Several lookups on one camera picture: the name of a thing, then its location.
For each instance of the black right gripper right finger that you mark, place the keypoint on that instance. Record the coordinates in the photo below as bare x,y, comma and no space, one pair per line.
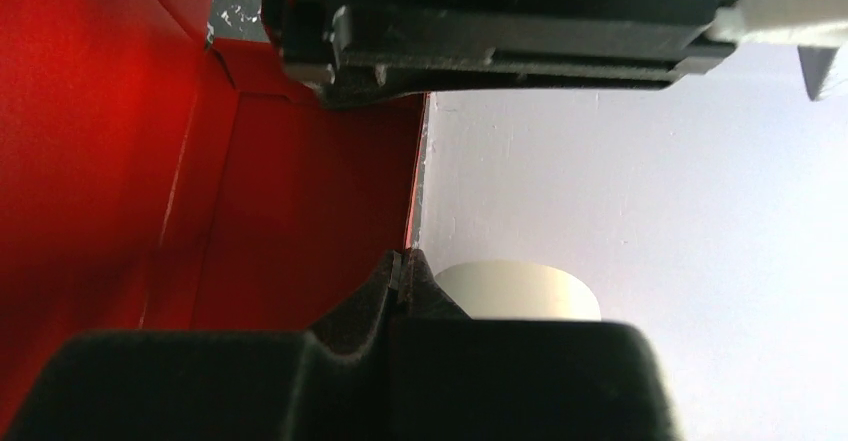
456,378

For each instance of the red paper box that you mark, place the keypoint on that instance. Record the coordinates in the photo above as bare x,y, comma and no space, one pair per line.
154,182

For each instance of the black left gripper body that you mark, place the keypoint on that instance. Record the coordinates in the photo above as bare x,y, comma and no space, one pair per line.
353,53

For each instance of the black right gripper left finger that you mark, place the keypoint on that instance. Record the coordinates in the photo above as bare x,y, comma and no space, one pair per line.
326,382

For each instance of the white round drawer cabinet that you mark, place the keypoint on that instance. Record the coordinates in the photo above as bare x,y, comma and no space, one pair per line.
514,290

